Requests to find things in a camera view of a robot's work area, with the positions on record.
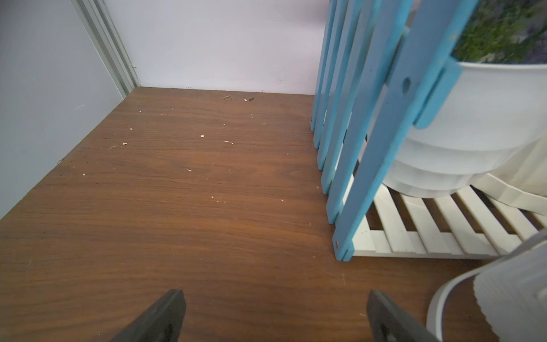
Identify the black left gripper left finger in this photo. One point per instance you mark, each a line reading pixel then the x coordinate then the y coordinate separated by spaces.
pixel 160 322

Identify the blue white wooden plant shelf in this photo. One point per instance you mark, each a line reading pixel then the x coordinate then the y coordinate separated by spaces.
pixel 385 68

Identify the white pot green plant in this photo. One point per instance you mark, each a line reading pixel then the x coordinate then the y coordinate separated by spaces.
pixel 521 182

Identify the white round tilting desk fan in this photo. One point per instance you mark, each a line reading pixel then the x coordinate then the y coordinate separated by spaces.
pixel 511 293

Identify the white pot purple lavender plant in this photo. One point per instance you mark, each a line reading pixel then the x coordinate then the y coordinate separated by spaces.
pixel 496 108

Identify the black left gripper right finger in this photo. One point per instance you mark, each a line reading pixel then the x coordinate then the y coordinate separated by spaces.
pixel 390 322

